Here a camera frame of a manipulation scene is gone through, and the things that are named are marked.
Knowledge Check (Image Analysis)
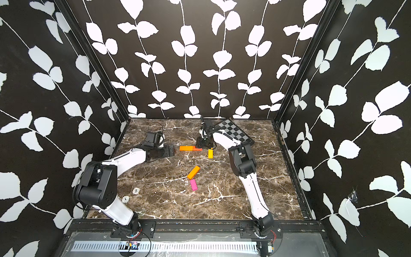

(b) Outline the yellow block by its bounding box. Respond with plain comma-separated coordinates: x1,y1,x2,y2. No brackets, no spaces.
208,149,214,159

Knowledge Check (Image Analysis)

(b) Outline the orange block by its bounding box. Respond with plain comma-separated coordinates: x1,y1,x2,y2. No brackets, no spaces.
179,146,195,152
187,166,200,180

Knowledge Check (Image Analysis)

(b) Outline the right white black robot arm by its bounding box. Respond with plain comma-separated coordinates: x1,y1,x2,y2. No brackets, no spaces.
197,129,275,238

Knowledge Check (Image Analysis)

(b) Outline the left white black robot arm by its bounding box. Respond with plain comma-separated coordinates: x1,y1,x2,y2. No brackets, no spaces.
73,145,176,230

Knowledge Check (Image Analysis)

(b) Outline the black white checkerboard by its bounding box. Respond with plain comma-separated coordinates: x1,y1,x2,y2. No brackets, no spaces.
215,119,255,145

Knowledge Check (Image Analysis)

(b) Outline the pink block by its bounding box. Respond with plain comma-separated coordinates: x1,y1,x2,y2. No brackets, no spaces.
190,179,198,191

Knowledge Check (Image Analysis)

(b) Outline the white round table sticker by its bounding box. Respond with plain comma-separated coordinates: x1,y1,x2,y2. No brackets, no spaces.
132,187,140,195

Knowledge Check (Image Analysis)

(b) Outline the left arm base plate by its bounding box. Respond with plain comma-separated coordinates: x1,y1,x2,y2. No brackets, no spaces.
110,220,156,240

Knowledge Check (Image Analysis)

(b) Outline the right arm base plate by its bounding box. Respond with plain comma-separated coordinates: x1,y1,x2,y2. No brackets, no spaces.
236,221,283,241

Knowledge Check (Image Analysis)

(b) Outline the white perforated cable strip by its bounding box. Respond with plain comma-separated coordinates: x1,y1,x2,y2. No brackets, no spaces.
69,241,258,254

